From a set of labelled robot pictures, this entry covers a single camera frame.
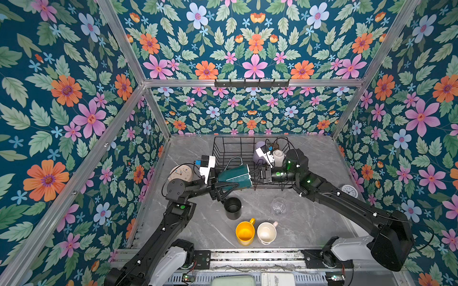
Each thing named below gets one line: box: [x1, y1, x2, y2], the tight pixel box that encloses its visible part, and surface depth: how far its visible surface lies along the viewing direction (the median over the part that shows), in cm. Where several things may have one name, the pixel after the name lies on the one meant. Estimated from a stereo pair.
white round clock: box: [341, 184, 359, 199], surface depth 92 cm
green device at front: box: [210, 274, 256, 286], surface depth 68 cm
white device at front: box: [260, 272, 296, 286], surface depth 69 cm
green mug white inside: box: [217, 156, 253, 189], surface depth 58 cm
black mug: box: [221, 197, 242, 221], surface depth 84 cm
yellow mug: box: [235, 217, 256, 247], surface depth 77 cm
